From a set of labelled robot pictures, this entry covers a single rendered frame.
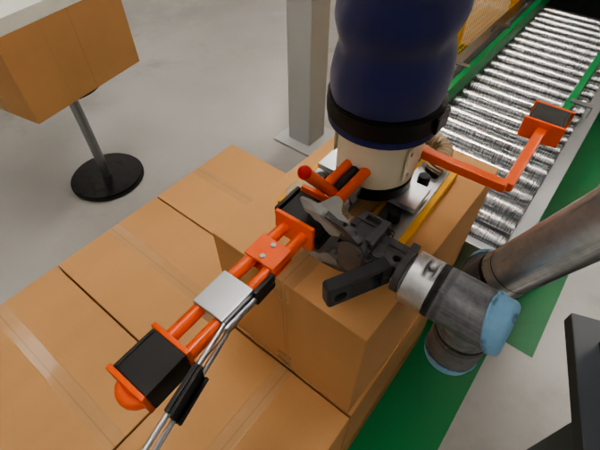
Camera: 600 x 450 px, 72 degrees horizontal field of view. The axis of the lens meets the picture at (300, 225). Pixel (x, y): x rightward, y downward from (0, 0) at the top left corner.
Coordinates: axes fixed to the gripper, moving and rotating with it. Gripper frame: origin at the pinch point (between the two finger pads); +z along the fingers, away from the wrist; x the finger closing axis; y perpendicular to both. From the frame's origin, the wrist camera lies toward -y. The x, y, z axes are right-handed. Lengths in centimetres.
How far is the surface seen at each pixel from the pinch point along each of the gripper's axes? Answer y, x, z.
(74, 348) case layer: -37, -53, 50
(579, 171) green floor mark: 207, -107, -49
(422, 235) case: 22.8, -13.1, -15.9
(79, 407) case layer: -45, -53, 36
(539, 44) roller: 226, -52, 2
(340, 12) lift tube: 18.9, 28.7, 6.4
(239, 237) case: -1.6, -13.1, 15.0
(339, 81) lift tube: 17.6, 18.1, 4.8
